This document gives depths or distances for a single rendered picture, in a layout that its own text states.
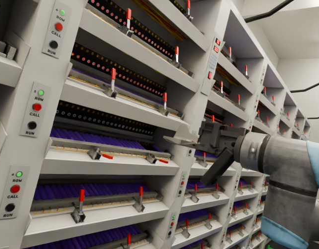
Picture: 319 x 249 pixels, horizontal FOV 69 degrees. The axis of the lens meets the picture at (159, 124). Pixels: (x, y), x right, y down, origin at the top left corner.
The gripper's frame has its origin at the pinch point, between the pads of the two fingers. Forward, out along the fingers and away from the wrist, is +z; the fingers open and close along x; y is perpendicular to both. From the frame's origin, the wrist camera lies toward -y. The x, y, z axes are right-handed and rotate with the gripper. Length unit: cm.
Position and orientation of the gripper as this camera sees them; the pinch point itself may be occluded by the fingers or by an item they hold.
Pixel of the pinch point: (177, 142)
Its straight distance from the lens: 70.2
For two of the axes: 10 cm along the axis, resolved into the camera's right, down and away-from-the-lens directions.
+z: -7.6, -1.4, 6.4
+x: -6.1, -1.7, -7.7
